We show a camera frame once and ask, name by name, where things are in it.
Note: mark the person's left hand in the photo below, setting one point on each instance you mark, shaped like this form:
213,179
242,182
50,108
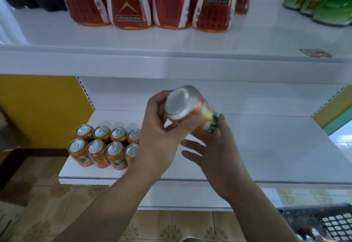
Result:
157,145

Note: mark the person's right hand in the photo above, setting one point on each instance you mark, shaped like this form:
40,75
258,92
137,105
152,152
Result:
223,162

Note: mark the white metal shelf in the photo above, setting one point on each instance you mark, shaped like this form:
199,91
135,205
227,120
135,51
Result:
247,140

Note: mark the orange can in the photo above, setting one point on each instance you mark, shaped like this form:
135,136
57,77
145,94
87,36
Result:
181,100

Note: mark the group of orange cans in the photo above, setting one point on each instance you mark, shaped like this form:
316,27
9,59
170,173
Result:
80,145

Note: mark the grey plastic crate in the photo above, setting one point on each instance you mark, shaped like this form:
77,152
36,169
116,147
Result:
308,214

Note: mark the row of amber drink bottles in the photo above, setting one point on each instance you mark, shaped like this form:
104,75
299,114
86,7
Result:
126,3

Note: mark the row of green-capped bottles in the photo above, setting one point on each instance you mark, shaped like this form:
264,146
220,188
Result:
330,3

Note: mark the person's left forearm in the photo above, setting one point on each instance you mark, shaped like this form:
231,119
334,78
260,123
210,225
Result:
104,211

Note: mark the person's right forearm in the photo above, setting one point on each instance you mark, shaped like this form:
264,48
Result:
261,217

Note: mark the grey shelf label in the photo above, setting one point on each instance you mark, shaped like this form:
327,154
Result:
315,53

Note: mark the white bamboo print curtain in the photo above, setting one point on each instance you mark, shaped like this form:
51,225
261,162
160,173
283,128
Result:
8,134

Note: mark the flat cardboard box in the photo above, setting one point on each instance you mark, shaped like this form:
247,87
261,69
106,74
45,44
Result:
8,217

